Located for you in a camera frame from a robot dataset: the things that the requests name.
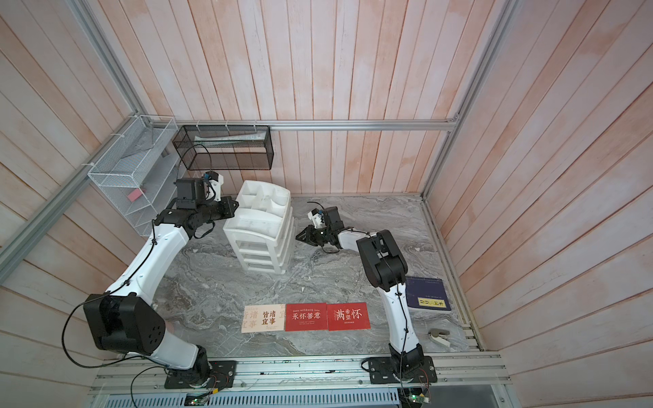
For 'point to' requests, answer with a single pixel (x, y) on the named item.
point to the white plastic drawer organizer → (262, 229)
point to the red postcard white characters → (306, 317)
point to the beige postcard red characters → (264, 318)
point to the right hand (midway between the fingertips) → (297, 237)
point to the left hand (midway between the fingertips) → (239, 207)
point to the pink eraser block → (134, 195)
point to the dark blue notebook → (426, 292)
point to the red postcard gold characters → (348, 316)
